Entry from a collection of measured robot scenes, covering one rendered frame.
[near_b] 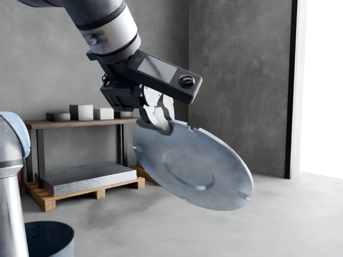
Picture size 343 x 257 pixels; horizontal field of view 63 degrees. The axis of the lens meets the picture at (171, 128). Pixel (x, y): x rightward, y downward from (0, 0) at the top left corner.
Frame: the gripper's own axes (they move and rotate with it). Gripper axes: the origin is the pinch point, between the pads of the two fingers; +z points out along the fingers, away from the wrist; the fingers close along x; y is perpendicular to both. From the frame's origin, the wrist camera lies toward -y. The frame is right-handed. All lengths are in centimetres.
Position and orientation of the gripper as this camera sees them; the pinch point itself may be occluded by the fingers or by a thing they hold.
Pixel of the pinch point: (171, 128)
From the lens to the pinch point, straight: 54.4
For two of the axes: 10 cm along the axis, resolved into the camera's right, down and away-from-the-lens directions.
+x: -3.3, 7.7, -5.5
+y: -8.9, -0.5, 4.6
